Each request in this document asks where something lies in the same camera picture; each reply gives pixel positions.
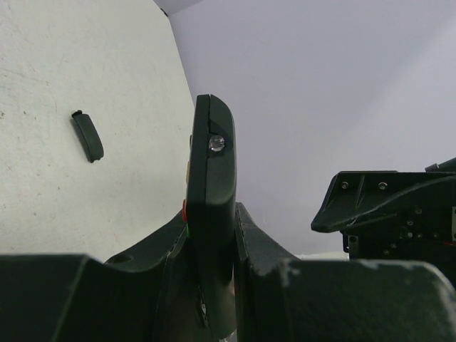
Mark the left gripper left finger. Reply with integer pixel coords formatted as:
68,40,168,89
1,214,195,341

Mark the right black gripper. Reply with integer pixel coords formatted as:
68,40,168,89
311,171,455,262

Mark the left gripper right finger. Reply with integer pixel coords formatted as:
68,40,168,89
234,203,455,341

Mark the black remote control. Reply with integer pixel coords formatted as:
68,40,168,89
185,95,237,340

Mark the black battery cover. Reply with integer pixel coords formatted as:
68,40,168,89
71,110,104,163

